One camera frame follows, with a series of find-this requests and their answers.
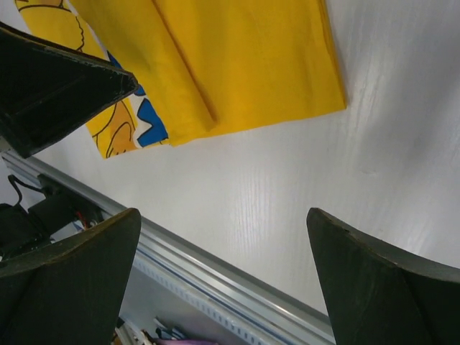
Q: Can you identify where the yellow cartoon placemat cloth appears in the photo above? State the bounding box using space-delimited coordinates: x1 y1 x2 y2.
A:
15 1 346 158

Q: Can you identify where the aluminium mounting rail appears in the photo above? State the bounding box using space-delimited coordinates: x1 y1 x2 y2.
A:
2 152 335 344

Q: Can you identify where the slotted grey cable duct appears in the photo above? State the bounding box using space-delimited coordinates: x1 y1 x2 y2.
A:
134 257 280 344

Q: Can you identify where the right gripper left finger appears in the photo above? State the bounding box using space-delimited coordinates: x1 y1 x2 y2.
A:
1 208 141 344

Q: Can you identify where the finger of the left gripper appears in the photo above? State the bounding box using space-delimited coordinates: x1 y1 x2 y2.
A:
1 24 139 158

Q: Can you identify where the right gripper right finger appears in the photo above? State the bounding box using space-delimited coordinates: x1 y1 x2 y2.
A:
306 208 459 344

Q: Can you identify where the purple cloth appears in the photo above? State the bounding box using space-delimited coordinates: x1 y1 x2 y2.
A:
151 338 213 345

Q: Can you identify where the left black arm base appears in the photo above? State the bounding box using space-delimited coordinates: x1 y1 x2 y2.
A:
1 174 104 261

